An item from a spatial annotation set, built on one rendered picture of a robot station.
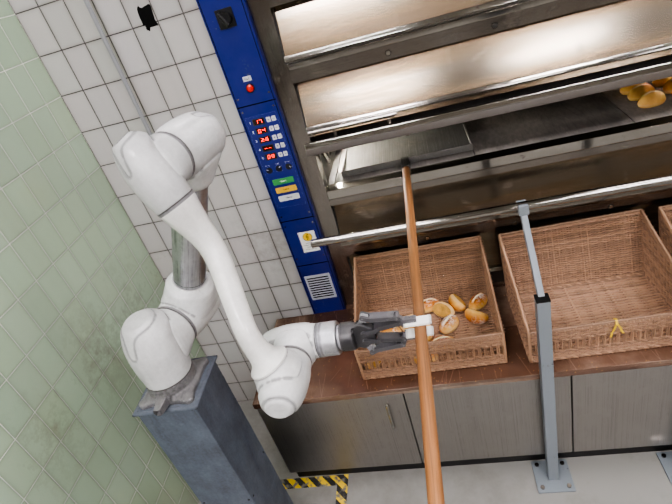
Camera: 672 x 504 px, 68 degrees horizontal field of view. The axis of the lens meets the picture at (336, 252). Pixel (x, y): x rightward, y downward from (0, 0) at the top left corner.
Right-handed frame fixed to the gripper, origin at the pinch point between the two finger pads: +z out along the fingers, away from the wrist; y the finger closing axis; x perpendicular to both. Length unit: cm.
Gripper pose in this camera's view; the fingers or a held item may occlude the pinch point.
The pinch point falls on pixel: (418, 326)
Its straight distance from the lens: 128.2
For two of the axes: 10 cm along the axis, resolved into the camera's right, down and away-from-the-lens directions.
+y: 2.5, 8.1, 5.2
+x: -0.8, 5.6, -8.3
